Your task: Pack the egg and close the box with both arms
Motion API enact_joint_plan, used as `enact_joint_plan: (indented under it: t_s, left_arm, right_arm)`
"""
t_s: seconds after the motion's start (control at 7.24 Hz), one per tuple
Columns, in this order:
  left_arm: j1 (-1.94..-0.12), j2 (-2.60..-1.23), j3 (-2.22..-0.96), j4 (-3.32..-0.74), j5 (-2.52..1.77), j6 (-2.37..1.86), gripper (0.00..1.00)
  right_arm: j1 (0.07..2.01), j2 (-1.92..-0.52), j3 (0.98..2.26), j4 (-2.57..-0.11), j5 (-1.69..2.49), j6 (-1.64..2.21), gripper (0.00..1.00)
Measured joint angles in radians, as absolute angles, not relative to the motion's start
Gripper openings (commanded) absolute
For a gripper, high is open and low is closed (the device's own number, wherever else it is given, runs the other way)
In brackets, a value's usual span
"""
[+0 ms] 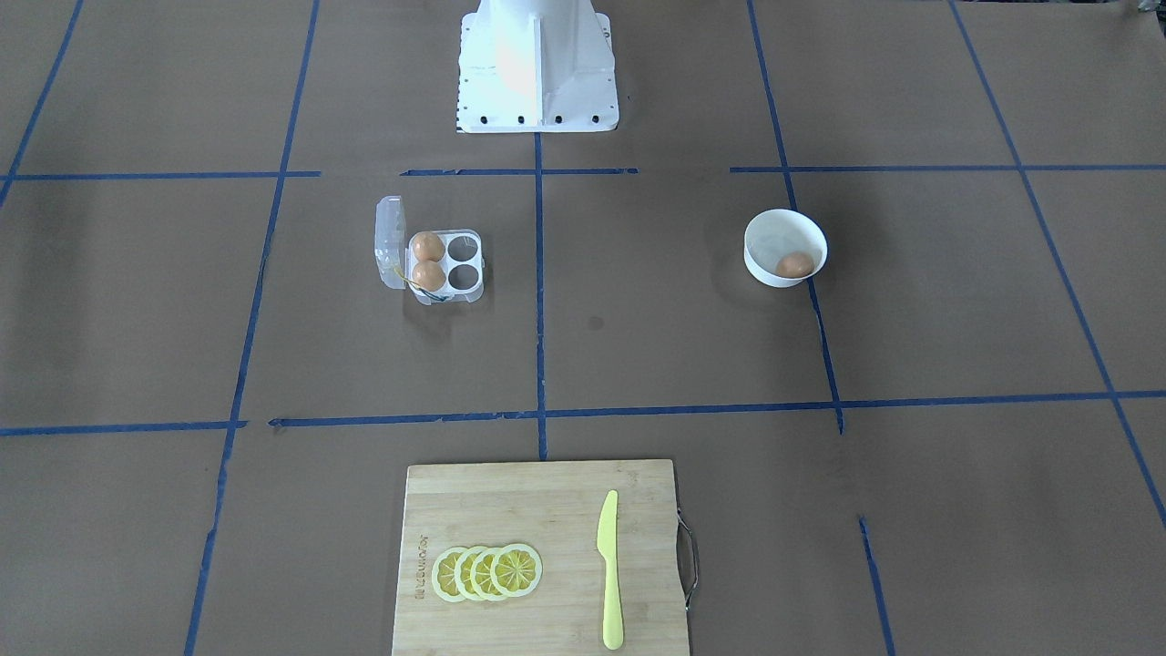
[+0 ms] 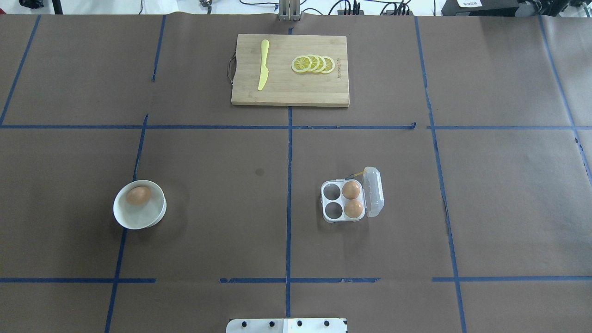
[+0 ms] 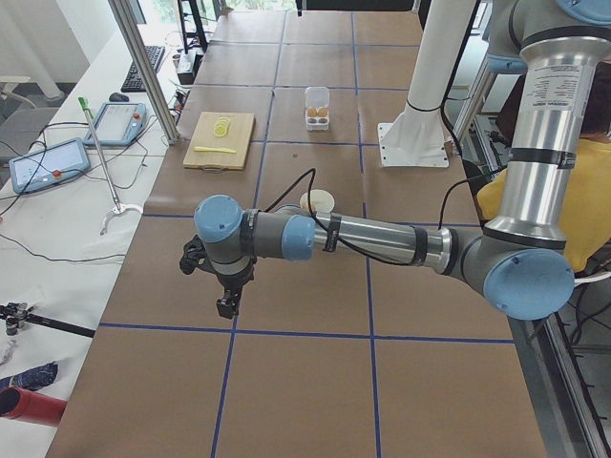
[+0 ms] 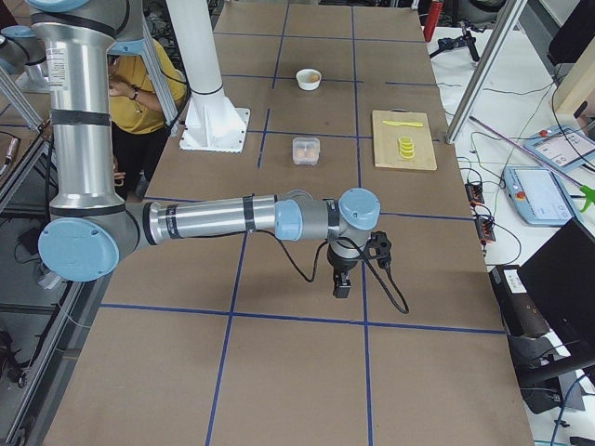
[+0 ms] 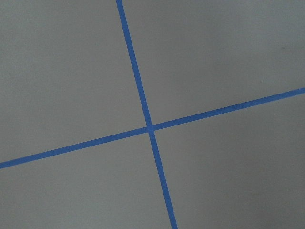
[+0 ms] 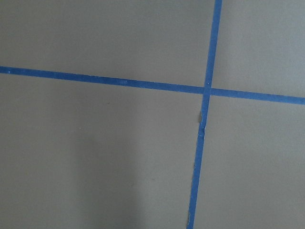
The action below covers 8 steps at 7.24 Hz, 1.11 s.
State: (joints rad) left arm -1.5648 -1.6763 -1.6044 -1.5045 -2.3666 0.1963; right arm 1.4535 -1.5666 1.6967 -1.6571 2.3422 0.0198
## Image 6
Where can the blue tape line lengthwise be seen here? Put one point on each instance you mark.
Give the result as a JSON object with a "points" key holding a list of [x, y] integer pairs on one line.
{"points": [[204, 112]]}

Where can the blue tape line crosswise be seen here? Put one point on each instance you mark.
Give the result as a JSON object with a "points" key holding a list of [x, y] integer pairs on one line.
{"points": [[152, 85]]}

